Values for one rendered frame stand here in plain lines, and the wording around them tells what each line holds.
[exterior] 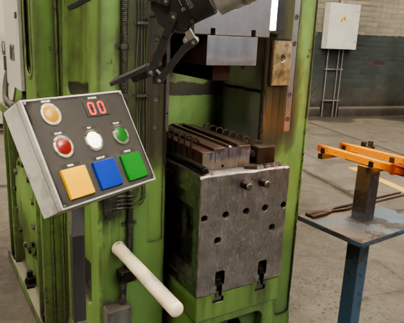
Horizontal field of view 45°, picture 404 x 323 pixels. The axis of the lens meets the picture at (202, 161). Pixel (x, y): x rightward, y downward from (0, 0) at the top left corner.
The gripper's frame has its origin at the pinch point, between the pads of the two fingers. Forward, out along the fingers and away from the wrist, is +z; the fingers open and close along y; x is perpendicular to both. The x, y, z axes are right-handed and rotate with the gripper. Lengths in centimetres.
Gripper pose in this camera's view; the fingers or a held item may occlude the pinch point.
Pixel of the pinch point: (97, 43)
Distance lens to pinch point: 84.2
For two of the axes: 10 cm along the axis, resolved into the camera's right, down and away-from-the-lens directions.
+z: -9.0, 3.4, 2.9
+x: 1.3, -4.3, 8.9
